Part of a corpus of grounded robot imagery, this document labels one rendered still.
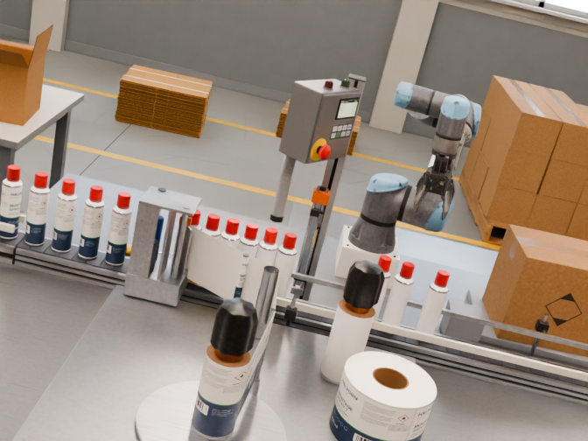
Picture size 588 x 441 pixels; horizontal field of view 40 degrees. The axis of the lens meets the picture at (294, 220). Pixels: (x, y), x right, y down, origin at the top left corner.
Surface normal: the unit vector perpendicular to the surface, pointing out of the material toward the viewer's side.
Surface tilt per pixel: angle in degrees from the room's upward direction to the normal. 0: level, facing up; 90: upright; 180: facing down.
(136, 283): 90
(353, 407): 90
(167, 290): 90
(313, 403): 0
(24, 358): 0
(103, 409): 0
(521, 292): 90
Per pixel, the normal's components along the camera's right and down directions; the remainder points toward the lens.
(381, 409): -0.23, 0.33
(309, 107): -0.64, 0.17
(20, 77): 0.00, 0.39
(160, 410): 0.22, -0.90
